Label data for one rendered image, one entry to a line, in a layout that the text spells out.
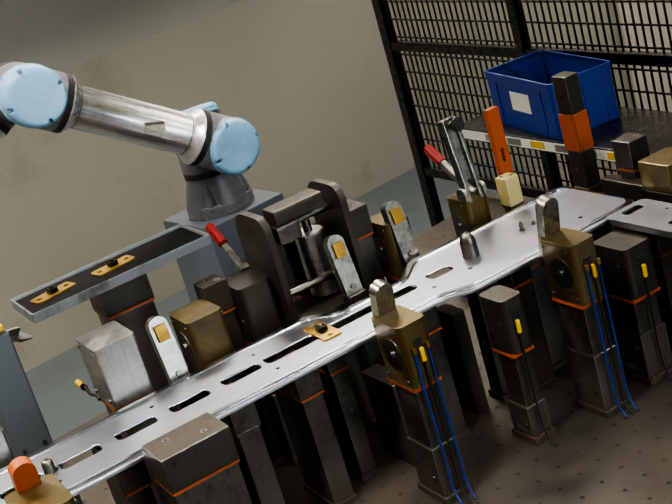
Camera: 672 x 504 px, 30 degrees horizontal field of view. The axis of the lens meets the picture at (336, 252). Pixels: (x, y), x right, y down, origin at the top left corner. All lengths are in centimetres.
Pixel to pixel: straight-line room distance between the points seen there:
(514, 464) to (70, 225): 340
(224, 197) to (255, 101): 312
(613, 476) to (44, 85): 123
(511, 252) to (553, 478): 43
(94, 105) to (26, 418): 60
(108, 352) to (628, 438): 92
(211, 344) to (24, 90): 58
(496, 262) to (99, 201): 331
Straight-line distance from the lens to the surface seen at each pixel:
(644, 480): 217
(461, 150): 253
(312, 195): 236
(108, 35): 545
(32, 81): 240
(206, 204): 271
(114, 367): 221
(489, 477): 226
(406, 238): 246
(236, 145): 255
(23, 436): 239
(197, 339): 226
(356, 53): 614
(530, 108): 289
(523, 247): 236
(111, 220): 547
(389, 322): 208
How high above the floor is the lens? 188
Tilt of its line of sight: 20 degrees down
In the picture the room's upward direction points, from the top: 17 degrees counter-clockwise
